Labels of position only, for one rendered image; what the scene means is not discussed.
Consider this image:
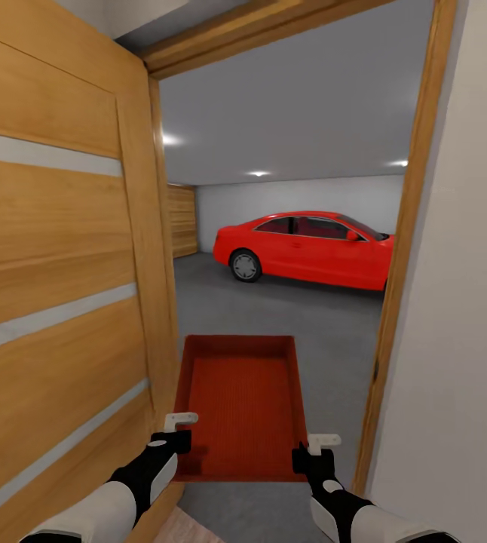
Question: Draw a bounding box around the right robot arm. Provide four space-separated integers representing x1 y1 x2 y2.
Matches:
292 434 463 543

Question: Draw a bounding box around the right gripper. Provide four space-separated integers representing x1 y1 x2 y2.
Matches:
292 442 335 478

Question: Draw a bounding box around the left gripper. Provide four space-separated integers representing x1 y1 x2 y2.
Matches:
151 430 191 455

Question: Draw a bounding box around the storage box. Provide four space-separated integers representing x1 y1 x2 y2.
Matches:
171 335 309 482

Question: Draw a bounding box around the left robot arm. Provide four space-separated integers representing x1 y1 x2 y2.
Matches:
17 412 198 543

